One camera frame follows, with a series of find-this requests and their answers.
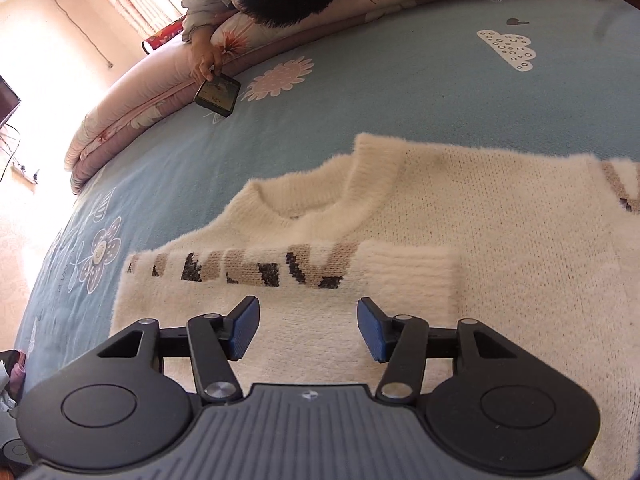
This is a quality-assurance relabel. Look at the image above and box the thin wall cable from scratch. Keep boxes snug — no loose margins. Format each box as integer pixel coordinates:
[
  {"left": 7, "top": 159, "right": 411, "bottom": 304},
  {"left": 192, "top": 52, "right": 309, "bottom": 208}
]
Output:
[{"left": 35, "top": 0, "right": 115, "bottom": 68}]

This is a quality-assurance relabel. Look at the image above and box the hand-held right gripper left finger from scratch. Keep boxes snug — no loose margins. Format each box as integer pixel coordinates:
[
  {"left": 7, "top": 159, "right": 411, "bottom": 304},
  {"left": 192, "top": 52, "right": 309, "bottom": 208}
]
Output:
[{"left": 97, "top": 295, "right": 261, "bottom": 404}]

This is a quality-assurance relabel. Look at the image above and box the white fuzzy knit sweater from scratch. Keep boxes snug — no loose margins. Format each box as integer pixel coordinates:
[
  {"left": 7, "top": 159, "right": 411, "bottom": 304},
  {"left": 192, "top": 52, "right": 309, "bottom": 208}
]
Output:
[{"left": 111, "top": 132, "right": 640, "bottom": 480}]

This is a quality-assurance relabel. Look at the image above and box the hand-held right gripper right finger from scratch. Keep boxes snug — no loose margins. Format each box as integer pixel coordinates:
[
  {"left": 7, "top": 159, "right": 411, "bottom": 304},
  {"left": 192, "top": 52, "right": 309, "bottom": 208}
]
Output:
[{"left": 357, "top": 296, "right": 519, "bottom": 404}]

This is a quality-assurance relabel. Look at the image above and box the black smartphone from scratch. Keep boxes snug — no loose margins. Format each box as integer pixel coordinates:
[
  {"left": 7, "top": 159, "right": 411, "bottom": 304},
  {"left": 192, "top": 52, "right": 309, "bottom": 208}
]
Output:
[{"left": 194, "top": 72, "right": 242, "bottom": 118}]

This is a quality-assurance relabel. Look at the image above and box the black television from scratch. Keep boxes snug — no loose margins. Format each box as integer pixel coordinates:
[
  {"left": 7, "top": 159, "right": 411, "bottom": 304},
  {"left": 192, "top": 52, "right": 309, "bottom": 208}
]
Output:
[{"left": 0, "top": 74, "right": 22, "bottom": 128}]

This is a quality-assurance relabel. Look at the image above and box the red cylindrical tube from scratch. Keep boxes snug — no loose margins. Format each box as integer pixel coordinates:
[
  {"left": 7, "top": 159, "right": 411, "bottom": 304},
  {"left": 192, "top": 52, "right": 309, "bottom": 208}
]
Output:
[{"left": 141, "top": 17, "right": 186, "bottom": 53}]

